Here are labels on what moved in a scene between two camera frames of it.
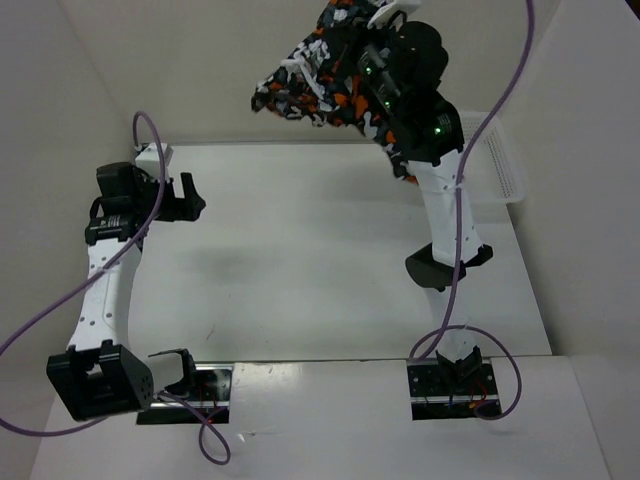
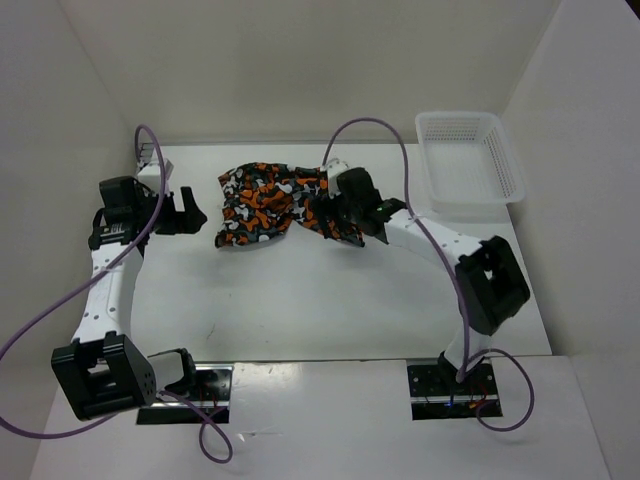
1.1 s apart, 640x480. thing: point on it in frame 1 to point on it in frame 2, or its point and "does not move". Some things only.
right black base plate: (452, 391) does not move
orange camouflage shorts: (320, 82) to (260, 201)
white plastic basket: (493, 172) does not move
